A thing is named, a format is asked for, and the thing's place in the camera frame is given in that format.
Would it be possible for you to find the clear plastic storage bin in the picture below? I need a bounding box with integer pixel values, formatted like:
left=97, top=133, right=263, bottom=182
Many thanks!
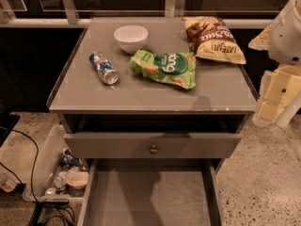
left=23, top=125, right=86, bottom=202

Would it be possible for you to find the grey drawer cabinet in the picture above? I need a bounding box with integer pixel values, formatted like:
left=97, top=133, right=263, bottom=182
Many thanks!
left=46, top=15, right=260, bottom=226

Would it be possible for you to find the black floor cable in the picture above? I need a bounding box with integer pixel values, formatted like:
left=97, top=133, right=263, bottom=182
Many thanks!
left=0, top=125, right=76, bottom=226

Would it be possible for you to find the clear plastic bottle in bin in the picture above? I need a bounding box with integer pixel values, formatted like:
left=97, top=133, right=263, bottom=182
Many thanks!
left=54, top=167, right=79, bottom=189

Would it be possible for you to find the round metal drawer knob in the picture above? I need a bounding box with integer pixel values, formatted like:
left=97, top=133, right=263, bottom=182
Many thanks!
left=150, top=145, right=158, bottom=154

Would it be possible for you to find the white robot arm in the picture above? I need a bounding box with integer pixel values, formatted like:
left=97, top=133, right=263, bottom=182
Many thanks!
left=248, top=0, right=301, bottom=127

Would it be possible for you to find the open grey middle drawer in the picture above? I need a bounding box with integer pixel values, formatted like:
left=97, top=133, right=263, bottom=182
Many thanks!
left=77, top=159, right=226, bottom=226

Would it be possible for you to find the blue snack packet in bin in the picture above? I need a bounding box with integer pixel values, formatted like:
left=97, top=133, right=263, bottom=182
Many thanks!
left=60, top=148, right=80, bottom=170

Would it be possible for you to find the bottle on floor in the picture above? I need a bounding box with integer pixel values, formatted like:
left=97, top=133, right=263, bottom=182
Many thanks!
left=0, top=172, right=17, bottom=193

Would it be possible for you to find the small bowl in bin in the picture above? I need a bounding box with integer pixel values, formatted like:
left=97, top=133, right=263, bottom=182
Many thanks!
left=66, top=171, right=88, bottom=189

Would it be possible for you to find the blue silver soda can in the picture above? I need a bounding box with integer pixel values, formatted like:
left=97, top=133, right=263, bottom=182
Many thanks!
left=89, top=51, right=119, bottom=85

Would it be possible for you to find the white ceramic bowl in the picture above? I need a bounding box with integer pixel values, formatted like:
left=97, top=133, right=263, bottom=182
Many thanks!
left=114, top=25, right=149, bottom=54

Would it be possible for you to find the grey top drawer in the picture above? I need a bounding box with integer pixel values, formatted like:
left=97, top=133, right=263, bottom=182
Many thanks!
left=64, top=132, right=241, bottom=159

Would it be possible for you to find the black power strip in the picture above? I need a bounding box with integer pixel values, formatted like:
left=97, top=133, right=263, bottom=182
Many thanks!
left=42, top=198, right=69, bottom=205

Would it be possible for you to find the green rice chip bag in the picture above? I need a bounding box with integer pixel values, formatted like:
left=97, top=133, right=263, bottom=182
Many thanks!
left=130, top=49, right=197, bottom=89

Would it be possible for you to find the brown yellow chip bag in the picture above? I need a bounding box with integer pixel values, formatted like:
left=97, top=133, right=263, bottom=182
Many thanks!
left=183, top=16, right=246, bottom=65

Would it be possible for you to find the metal railing frame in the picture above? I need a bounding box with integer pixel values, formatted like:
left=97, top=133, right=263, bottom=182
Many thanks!
left=0, top=0, right=289, bottom=29

